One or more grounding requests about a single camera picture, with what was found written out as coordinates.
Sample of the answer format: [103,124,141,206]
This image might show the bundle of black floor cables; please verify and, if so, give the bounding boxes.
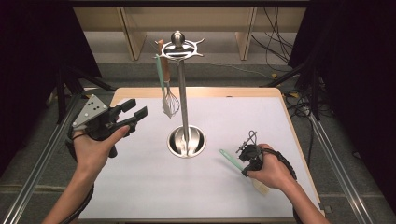
[250,7,316,120]

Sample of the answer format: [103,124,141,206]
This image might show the person's left hand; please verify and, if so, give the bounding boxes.
[73,124,132,175]

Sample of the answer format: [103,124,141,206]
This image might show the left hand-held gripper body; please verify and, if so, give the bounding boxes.
[72,93,138,159]

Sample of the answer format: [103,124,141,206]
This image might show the light wooden shelf unit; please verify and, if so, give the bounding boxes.
[73,7,307,62]

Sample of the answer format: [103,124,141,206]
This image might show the person's right hand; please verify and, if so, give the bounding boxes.
[247,143,297,190]

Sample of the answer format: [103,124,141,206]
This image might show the green-handled spatula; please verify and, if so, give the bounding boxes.
[219,148,271,197]
[154,53,174,120]

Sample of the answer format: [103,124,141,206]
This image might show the aluminium floor rail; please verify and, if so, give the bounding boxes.
[307,113,375,224]
[1,94,81,224]

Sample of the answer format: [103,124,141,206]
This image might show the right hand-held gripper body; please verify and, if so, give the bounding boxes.
[238,144,264,172]

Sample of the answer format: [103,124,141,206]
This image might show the metal utensil stand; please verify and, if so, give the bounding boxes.
[154,30,207,159]

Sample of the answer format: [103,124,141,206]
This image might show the wooden-handled wire whisk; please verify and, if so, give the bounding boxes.
[156,39,182,118]

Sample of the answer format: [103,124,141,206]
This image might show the black metal stand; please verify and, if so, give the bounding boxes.
[55,66,117,125]
[261,59,322,121]

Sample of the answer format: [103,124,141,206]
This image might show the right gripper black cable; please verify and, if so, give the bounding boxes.
[235,130,301,224]

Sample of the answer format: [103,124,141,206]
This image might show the white paper sheet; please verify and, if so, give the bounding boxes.
[78,96,323,220]

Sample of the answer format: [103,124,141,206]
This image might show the dark curtain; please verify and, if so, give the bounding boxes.
[288,0,396,214]
[0,0,103,176]

